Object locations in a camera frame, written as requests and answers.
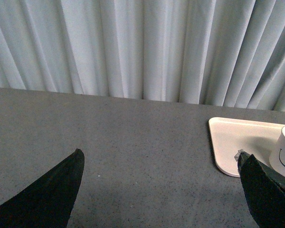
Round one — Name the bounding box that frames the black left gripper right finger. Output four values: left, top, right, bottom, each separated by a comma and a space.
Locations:
237, 152, 285, 228

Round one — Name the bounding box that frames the beige rectangular tray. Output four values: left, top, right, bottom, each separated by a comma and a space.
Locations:
209, 117, 285, 178

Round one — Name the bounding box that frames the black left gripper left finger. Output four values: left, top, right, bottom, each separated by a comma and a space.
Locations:
0, 149, 85, 228

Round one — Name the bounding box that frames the pale grey curtain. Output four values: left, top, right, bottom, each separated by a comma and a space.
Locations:
0, 0, 285, 111

